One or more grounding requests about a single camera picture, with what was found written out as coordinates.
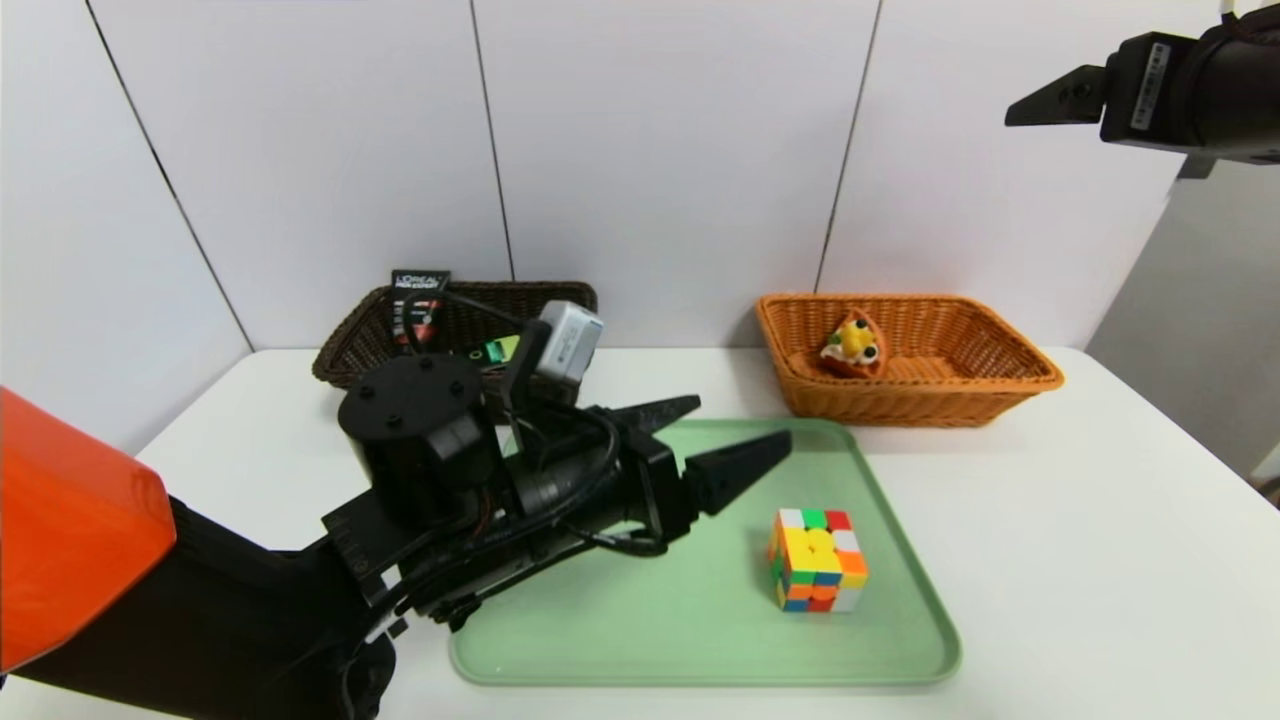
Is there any orange wicker basket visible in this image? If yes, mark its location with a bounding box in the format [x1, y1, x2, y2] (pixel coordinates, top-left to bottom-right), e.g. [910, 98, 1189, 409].
[754, 292, 1064, 429]

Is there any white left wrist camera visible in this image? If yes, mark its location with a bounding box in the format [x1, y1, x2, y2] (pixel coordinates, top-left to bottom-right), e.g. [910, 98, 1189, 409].
[533, 299, 607, 391]

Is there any multicoloured puzzle cube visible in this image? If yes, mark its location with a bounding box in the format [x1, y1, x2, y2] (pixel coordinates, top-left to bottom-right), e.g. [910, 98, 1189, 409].
[768, 509, 871, 615]

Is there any light green plastic tray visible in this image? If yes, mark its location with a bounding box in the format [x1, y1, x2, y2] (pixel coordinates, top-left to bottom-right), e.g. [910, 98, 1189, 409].
[450, 418, 963, 689]

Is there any dark tube with red label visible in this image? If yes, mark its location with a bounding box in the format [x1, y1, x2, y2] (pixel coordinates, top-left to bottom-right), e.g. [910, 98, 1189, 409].
[390, 269, 452, 353]

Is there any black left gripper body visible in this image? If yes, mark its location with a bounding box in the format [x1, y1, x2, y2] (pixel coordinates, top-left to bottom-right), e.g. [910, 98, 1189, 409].
[508, 415, 694, 546]

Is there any toy waffle with cream fruit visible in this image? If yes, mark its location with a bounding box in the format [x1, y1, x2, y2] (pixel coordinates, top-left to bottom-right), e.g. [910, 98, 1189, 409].
[820, 309, 887, 380]

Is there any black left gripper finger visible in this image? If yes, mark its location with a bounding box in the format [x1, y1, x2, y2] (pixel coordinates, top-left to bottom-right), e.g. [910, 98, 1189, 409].
[598, 394, 702, 437]
[678, 428, 794, 517]

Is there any thin black left wrist cable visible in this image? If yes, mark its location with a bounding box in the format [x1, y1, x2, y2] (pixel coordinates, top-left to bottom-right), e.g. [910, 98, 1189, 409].
[400, 285, 671, 561]

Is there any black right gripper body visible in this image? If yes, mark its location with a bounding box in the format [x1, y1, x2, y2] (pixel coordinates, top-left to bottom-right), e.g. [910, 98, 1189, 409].
[1100, 4, 1280, 167]

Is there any dark brown wicker basket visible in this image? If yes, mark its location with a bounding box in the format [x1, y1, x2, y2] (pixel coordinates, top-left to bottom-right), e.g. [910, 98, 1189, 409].
[312, 281, 599, 421]

